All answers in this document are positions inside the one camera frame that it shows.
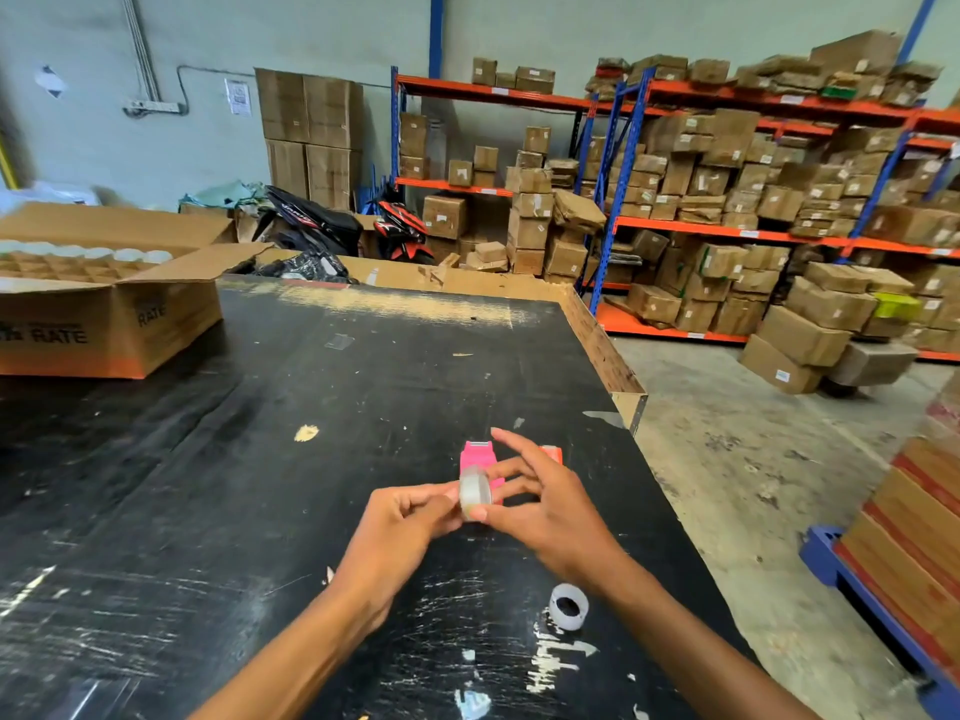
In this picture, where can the person's left hand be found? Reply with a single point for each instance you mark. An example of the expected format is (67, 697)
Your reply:
(390, 539)

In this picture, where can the person's right hand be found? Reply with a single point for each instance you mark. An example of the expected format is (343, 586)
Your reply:
(559, 521)

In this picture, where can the person's right middle finger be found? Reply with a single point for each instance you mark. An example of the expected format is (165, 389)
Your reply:
(511, 467)

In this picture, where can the person's right thumb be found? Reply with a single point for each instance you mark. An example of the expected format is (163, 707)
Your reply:
(495, 515)

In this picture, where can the person's left thumb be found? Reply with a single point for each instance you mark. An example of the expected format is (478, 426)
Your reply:
(444, 518)

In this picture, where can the clear tape roll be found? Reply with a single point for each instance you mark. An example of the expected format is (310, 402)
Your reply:
(475, 493)

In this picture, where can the person's right forearm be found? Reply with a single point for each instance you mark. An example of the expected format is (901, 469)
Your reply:
(697, 652)

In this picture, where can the person's left forearm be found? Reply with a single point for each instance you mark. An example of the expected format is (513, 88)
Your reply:
(292, 659)

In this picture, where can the pink tape dispenser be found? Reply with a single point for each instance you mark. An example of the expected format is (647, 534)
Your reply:
(477, 454)

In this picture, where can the white empty tape core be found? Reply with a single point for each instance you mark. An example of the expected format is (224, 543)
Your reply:
(559, 596)

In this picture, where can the cardboard boxes on narrow rack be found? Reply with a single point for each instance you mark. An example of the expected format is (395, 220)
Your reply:
(529, 224)

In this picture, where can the red and black motorcycle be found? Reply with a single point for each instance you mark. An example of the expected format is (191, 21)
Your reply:
(401, 228)

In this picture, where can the black plastic bag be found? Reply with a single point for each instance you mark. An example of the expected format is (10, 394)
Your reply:
(304, 267)

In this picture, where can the wide orange blue shelf rack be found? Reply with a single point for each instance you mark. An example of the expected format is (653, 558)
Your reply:
(750, 233)

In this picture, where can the pile of boxes on floor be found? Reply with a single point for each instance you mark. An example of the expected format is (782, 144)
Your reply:
(814, 322)

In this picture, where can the cardboard boxes on wide rack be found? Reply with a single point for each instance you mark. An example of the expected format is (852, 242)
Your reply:
(757, 179)

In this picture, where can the narrow orange blue shelf rack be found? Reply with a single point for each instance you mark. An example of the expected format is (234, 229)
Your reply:
(480, 89)

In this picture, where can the blue plastic pallet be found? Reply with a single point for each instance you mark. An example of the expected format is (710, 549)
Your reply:
(870, 599)

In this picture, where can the stack of large cardboard boxes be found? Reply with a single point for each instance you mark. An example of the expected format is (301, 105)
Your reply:
(307, 134)

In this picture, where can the pale green plastic sheet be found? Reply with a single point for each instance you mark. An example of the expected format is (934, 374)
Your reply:
(225, 194)

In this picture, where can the open brown cardboard box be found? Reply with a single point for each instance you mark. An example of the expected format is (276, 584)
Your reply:
(105, 322)

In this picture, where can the stack of red-striped cartons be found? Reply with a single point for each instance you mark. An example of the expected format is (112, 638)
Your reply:
(919, 532)

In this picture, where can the bright green box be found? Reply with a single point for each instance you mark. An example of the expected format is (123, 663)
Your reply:
(898, 306)

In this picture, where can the blue steel column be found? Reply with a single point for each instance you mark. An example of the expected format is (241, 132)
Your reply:
(436, 33)

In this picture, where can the row of white rolls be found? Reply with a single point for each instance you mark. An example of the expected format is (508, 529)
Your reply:
(90, 254)

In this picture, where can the cardboard divider grid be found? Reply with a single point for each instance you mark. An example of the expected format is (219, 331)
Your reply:
(67, 269)

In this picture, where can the paper notice on wall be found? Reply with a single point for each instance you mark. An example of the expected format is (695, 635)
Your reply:
(238, 97)

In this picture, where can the white wall socket with conduit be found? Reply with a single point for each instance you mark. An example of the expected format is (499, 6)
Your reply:
(154, 107)

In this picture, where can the white diamond wall sticker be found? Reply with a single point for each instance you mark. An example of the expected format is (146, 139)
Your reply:
(50, 81)

